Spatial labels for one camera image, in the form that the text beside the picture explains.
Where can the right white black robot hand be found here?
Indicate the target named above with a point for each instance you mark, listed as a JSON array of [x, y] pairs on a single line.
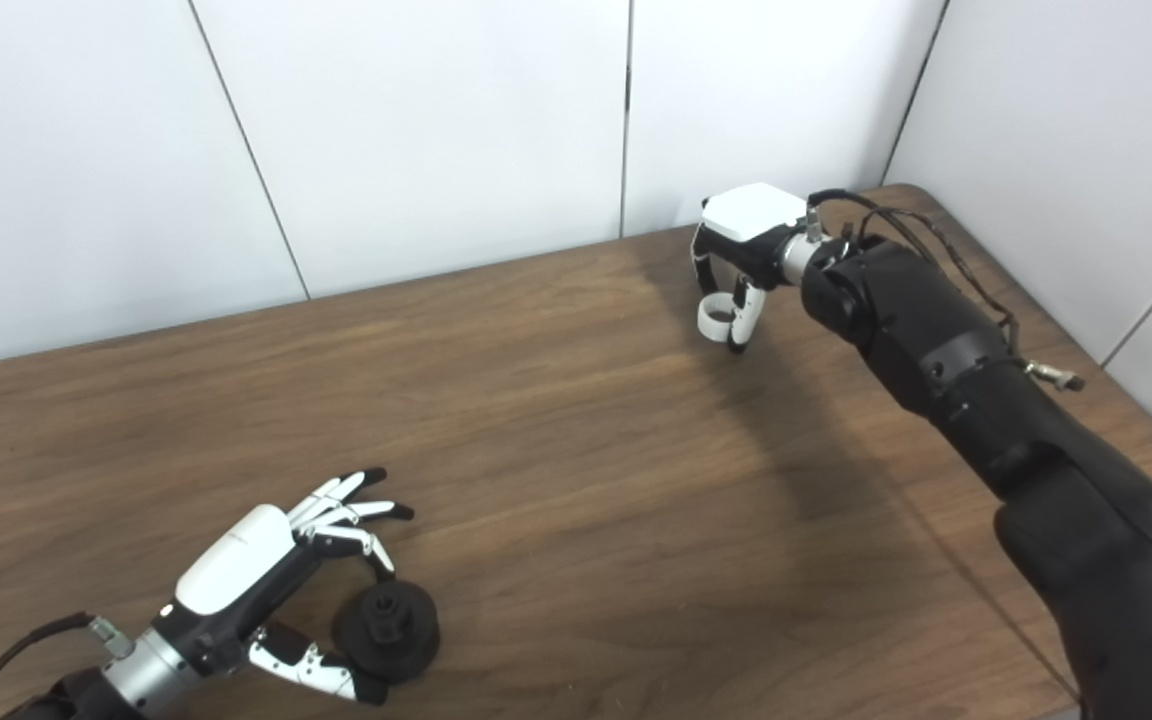
[[756, 210]]

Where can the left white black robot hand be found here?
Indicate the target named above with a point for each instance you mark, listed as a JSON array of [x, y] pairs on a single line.
[[231, 560]]

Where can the round black part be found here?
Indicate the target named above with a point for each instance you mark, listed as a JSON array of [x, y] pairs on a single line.
[[391, 630]]

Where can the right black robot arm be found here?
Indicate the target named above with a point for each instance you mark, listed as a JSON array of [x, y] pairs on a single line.
[[936, 340]]

